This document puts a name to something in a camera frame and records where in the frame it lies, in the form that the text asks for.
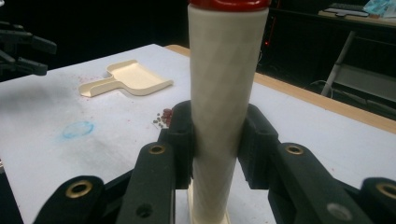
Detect pile of red beans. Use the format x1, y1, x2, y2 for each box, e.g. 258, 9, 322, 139
152, 107, 174, 129

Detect cream brush with red cap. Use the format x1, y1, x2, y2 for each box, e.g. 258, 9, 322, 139
186, 0, 273, 224

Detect wooden desk with white frame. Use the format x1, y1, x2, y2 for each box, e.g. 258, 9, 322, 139
317, 8, 396, 104

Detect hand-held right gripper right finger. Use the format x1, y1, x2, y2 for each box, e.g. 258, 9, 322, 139
238, 104, 281, 190

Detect white table cover sheet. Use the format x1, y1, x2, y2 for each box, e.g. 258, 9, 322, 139
0, 43, 396, 224

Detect dark keyboard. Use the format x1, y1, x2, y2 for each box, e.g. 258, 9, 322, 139
323, 2, 371, 18

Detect pale blue plastic bag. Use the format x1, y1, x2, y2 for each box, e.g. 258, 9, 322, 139
363, 0, 396, 19

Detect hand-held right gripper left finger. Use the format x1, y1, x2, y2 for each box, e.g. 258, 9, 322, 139
158, 100, 195, 190

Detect cream plastic dustpan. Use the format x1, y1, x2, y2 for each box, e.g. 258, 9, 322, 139
78, 59, 174, 98

